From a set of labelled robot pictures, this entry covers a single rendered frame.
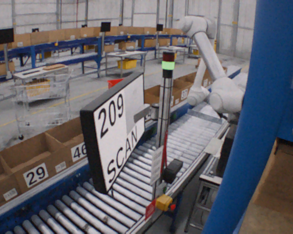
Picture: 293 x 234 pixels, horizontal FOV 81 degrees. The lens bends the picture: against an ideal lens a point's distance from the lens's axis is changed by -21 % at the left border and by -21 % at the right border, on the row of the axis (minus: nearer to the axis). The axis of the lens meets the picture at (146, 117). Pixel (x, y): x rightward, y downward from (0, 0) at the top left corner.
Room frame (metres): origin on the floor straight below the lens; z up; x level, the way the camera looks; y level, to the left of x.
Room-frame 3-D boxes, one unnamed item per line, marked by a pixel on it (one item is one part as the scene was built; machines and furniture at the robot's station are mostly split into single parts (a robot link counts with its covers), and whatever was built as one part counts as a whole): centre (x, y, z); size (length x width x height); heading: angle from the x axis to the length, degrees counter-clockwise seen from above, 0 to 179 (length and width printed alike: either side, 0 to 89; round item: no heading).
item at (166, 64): (0.87, -0.08, 1.62); 0.05 x 0.05 x 0.06
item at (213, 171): (1.26, -0.67, 0.91); 0.26 x 0.26 x 0.33; 58
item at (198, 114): (2.25, -0.68, 0.76); 0.46 x 0.01 x 0.09; 56
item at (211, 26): (1.63, -0.44, 1.81); 0.14 x 0.13 x 0.18; 116
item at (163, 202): (0.86, -0.15, 0.84); 0.15 x 0.09 x 0.07; 146
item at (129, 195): (1.03, 0.14, 0.72); 0.52 x 0.05 x 0.05; 56
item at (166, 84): (0.87, -0.08, 1.11); 0.12 x 0.05 x 0.88; 146
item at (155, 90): (2.27, -0.15, 0.97); 0.39 x 0.29 x 0.17; 146
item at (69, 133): (1.30, 0.51, 0.97); 0.39 x 0.29 x 0.17; 146
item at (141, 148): (1.47, -0.15, 0.72); 0.52 x 0.05 x 0.05; 56
